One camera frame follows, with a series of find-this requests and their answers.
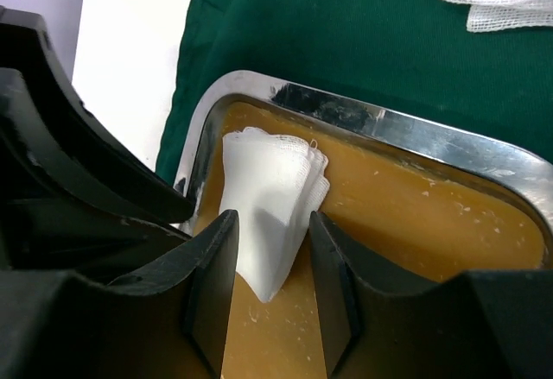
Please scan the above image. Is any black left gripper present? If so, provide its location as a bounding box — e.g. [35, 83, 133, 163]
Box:
[1, 8, 194, 281]

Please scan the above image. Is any white gauze square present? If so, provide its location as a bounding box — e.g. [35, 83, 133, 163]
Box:
[219, 127, 330, 303]

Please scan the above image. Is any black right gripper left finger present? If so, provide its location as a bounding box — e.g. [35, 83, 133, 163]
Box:
[1, 211, 238, 378]

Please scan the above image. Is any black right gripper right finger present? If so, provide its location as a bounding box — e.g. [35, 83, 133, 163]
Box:
[309, 212, 552, 378]

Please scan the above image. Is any dark green surgical cloth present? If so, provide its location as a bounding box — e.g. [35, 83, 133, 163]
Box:
[156, 0, 552, 182]

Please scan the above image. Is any stainless steel instrument tray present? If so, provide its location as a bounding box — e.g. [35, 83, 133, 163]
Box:
[175, 71, 552, 378]

